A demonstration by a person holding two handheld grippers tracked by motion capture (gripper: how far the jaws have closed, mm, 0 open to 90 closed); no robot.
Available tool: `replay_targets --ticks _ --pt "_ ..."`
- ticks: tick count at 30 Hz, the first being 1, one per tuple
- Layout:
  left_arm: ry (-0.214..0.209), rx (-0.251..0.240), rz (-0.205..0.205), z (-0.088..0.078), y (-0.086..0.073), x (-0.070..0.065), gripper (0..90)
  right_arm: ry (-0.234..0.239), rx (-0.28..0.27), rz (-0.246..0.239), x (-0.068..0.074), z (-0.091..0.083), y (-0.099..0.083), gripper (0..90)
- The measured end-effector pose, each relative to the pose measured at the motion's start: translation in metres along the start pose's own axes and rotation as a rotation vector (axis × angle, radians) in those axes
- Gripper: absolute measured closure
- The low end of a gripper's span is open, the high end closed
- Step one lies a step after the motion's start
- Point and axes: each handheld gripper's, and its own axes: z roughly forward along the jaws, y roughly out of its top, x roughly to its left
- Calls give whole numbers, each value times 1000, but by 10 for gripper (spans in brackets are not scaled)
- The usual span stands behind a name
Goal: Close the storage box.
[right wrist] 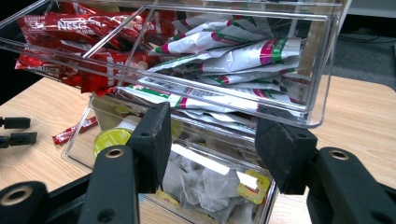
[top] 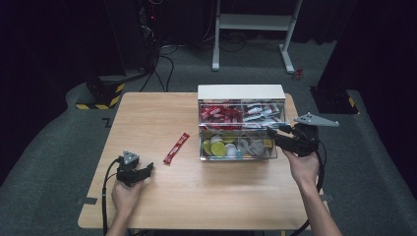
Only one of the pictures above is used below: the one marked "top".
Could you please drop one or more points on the person's left hand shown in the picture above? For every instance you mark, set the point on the person's left hand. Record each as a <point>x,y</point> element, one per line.
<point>126,198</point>

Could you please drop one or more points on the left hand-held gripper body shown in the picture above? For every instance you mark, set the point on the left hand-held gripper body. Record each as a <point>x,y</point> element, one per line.
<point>128,168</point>

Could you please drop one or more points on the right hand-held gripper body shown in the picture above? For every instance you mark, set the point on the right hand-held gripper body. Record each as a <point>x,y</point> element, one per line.
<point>306,137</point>

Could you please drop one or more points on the pile of red stick packets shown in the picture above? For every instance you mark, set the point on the pile of red stick packets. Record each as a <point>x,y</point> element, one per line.
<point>220,114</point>

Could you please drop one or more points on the group of green and white capsules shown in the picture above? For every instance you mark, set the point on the group of green and white capsules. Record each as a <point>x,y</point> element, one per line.
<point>218,149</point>

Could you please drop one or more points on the pile of grey stick packets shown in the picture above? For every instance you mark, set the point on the pile of grey stick packets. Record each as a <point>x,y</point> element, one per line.
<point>262,113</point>

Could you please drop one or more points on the single red stick sachet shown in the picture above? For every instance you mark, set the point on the single red stick sachet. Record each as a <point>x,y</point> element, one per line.
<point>176,148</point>

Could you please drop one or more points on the grey tape strip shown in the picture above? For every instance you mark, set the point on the grey tape strip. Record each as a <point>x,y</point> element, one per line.
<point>328,197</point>
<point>87,201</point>

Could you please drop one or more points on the clear drawer with capsules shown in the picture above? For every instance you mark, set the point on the clear drawer with capsules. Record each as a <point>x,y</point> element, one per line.
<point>238,157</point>

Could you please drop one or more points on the white drawer cabinet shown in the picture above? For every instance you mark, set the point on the white drawer cabinet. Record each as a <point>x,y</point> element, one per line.
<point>242,91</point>

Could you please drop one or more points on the small red floor object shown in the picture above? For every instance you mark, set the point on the small red floor object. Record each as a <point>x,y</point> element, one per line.
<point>297,74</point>

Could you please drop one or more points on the black base with yellow mark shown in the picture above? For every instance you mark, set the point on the black base with yellow mark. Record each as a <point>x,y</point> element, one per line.
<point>332,101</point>

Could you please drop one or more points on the clear drawer with stick packets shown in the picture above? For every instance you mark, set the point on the clear drawer with stick packets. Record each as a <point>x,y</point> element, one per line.
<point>242,121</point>

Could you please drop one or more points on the small yellow packet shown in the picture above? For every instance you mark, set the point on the small yellow packet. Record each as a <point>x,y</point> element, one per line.
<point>268,143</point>

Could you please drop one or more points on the dark equipment rack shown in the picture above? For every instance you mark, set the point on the dark equipment rack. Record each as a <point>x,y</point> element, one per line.
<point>149,29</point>

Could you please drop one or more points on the person's right hand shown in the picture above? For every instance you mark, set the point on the person's right hand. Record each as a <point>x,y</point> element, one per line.
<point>303,168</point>

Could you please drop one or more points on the pile of grey sachets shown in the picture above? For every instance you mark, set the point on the pile of grey sachets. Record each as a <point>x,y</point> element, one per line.
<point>252,147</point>

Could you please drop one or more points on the black base with yellow stripes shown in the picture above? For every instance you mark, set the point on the black base with yellow stripes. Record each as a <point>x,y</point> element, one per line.
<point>105,93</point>

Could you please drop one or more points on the white metal stand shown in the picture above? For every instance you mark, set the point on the white metal stand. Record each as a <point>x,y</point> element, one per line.
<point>252,22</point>

